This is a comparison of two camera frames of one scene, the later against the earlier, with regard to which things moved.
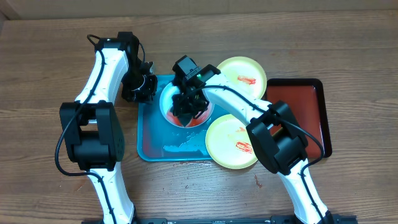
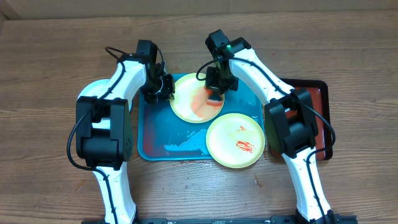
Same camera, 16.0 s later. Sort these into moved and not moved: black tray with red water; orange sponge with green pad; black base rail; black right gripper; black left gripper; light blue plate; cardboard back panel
Moved: black left gripper; light blue plate; black right gripper; orange sponge with green pad
Not moved: black tray with red water; cardboard back panel; black base rail
